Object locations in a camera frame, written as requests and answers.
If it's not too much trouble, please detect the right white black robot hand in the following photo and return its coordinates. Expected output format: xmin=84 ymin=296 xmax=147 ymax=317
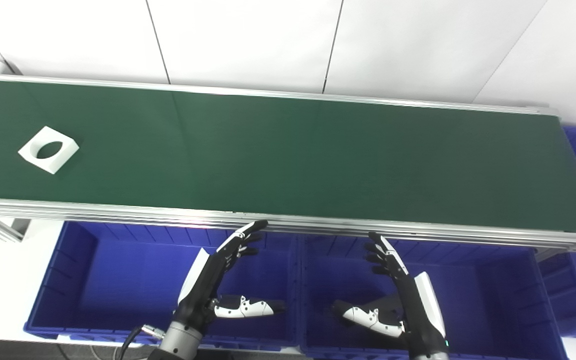
xmin=331 ymin=231 xmax=450 ymax=354

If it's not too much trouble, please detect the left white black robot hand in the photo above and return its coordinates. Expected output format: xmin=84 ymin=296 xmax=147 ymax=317
xmin=173 ymin=220 xmax=287 ymax=335

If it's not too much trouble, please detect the green conveyor belt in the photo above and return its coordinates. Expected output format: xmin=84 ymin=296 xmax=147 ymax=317
xmin=0 ymin=72 xmax=576 ymax=254
xmin=0 ymin=79 xmax=576 ymax=235

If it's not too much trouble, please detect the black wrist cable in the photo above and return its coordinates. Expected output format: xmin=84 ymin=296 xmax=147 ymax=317
xmin=117 ymin=324 xmax=167 ymax=360

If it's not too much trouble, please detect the white square part round hole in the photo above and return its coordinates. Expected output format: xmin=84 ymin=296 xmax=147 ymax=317
xmin=18 ymin=126 xmax=80 ymax=175

